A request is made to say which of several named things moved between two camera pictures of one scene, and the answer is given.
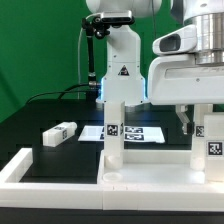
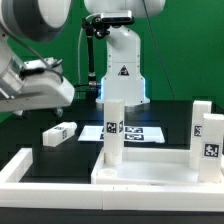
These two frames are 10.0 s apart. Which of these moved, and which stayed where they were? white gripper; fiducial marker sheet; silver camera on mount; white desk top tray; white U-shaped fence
Moved: white gripper; white desk top tray
Stayed: white U-shaped fence; fiducial marker sheet; silver camera on mount
